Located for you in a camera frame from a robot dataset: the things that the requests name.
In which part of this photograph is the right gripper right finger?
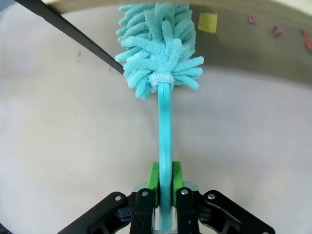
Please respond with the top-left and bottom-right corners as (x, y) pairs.
(171, 160), (275, 234)

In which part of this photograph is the two-tier wooden shelf black frame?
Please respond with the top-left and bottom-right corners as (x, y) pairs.
(14, 0), (312, 75)

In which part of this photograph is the teal microfiber duster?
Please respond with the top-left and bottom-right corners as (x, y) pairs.
(114, 0), (205, 232)

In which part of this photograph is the yellow paper scrap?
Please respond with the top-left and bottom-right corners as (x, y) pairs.
(196, 12), (218, 34)

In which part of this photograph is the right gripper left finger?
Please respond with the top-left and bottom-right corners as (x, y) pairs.
(59, 161), (161, 234)

